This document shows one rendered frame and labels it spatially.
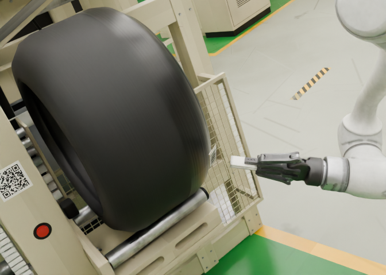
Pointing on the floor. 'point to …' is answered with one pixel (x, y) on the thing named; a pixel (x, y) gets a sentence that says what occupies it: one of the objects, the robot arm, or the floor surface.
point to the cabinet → (229, 8)
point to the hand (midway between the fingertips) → (243, 163)
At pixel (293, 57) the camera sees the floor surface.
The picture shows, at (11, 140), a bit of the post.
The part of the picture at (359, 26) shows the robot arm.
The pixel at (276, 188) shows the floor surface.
